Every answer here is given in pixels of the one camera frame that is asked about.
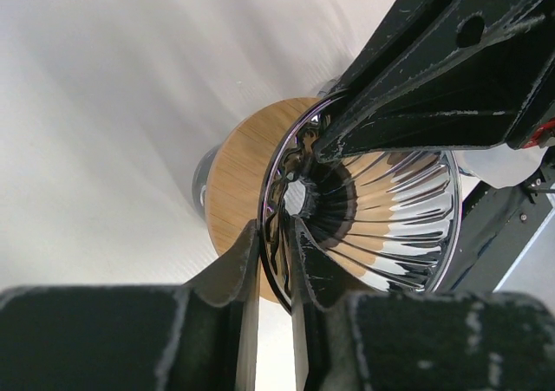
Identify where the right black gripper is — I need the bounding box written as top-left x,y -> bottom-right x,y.
313,0 -> 554,162

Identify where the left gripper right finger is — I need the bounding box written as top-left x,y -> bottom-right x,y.
291,218 -> 554,390

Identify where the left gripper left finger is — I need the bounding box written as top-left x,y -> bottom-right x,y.
1,222 -> 260,390

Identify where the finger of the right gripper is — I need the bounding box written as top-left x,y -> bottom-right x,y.
329,0 -> 476,105

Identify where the light wooden dripper ring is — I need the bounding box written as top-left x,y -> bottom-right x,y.
203,96 -> 378,303

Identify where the grey glass carafe with collar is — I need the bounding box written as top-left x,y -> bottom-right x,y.
192,144 -> 221,221

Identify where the white paper cone filter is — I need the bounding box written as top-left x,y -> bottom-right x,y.
454,144 -> 548,189

